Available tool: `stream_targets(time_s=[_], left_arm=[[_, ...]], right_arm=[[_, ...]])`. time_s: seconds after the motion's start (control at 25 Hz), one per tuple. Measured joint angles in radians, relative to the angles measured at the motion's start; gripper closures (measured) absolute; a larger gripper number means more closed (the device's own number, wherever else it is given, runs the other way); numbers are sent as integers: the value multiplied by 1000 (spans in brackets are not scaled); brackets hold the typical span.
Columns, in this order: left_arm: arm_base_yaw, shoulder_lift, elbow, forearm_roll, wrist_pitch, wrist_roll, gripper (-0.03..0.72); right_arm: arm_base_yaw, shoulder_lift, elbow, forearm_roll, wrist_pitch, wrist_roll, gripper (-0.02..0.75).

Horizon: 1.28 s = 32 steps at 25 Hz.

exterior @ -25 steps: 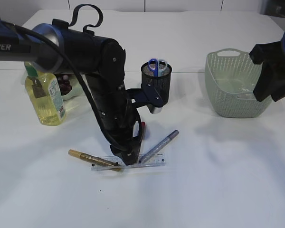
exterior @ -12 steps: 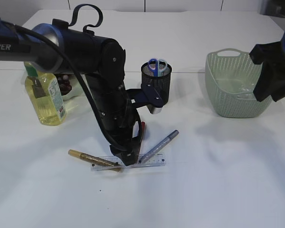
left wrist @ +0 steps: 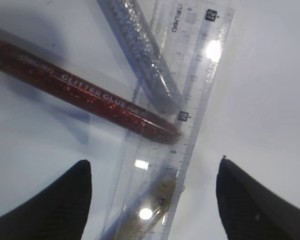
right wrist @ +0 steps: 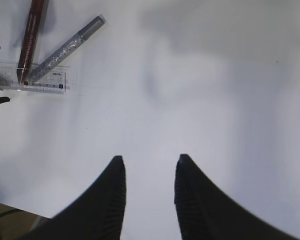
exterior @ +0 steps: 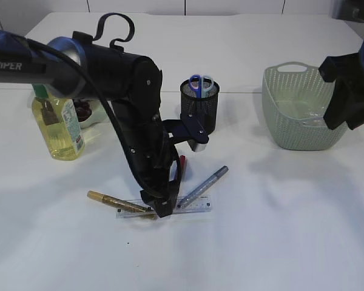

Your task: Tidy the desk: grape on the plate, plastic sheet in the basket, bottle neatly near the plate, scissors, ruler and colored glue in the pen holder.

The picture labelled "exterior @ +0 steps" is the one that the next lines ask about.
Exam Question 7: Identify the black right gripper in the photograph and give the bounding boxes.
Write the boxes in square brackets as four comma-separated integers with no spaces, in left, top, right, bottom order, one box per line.
[318,39,364,130]

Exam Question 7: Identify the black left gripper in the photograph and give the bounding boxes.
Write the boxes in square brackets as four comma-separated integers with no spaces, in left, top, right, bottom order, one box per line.
[140,179,181,218]

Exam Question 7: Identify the clear plastic sheet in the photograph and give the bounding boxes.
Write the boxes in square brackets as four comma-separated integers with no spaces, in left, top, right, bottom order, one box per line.
[301,113,326,127]

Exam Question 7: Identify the red glitter marker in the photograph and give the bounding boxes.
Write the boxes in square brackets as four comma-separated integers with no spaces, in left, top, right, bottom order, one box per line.
[174,155,186,180]

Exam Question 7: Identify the blue scissors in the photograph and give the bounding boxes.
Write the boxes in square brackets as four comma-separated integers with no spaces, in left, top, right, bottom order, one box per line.
[188,74,214,99]

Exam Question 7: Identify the purple grape bunch with leaf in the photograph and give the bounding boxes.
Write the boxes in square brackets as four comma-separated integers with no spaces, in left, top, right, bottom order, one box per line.
[73,99,92,122]

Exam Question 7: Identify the yellow oil bottle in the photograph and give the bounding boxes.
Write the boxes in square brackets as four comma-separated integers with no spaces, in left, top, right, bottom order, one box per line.
[31,84,85,161]

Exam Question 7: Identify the pink purple scissors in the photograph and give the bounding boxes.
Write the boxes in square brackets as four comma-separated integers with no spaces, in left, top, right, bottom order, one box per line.
[189,82,201,98]

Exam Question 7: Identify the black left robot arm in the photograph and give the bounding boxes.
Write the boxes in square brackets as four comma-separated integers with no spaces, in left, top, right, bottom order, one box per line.
[0,30,180,217]

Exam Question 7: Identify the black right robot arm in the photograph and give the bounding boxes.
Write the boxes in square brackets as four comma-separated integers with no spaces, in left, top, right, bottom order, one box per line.
[318,1,364,130]

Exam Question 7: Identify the clear plastic ruler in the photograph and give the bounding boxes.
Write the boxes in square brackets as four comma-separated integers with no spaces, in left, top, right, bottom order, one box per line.
[115,196,212,219]

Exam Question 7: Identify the pale green woven basket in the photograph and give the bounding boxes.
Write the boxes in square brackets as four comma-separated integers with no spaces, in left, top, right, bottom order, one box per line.
[261,62,348,151]

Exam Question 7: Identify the translucent green wavy plate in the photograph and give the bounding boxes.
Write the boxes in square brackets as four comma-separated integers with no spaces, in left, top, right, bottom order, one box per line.
[79,100,109,129]

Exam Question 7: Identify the black mesh pen cup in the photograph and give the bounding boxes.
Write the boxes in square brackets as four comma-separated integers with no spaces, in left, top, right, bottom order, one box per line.
[180,79,220,135]

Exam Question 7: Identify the silver glitter marker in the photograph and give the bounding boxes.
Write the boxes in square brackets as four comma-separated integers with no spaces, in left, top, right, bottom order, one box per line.
[177,166,229,209]

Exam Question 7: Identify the gold glitter marker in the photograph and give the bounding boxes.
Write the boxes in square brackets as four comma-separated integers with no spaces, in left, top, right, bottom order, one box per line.
[87,190,157,219]

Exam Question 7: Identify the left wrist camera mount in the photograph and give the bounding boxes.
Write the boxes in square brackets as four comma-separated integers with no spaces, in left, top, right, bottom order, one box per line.
[163,114,209,152]

